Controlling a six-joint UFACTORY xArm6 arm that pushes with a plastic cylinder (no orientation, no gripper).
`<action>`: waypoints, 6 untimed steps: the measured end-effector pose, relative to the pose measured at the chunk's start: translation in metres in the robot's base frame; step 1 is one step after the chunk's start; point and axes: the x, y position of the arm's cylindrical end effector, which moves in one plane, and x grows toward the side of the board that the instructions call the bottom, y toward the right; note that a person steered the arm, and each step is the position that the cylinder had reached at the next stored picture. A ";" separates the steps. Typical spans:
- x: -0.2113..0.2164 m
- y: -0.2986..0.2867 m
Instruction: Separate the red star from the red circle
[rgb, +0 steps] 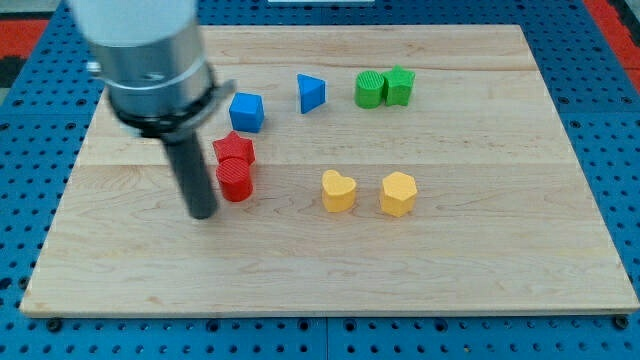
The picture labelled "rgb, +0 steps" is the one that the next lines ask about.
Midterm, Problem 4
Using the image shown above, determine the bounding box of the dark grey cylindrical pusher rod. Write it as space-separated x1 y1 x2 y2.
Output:
162 132 218 220

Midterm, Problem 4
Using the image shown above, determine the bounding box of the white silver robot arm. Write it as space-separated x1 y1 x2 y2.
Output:
67 0 236 219

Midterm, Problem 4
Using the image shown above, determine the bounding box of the red star block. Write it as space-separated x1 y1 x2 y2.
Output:
212 131 255 165

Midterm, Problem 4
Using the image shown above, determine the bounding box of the green star block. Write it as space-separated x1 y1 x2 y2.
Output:
382 65 415 106

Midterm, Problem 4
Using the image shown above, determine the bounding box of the red cylinder block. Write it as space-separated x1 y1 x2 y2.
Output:
216 158 253 202

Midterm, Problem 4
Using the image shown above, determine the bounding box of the blue cube block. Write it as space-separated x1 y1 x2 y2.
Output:
229 92 264 133

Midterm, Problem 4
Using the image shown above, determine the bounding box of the blue triangle block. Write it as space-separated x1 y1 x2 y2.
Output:
297 74 326 114

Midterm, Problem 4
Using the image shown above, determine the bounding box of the yellow heart block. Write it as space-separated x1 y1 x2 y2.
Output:
321 169 357 213

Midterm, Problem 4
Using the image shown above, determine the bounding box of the light wooden board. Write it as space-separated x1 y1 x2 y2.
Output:
20 25 639 318

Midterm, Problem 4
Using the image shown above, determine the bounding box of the green cylinder block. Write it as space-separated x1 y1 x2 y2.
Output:
354 70 384 109

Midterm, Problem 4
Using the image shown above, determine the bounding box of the yellow hexagon block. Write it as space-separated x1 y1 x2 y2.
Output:
380 172 418 217

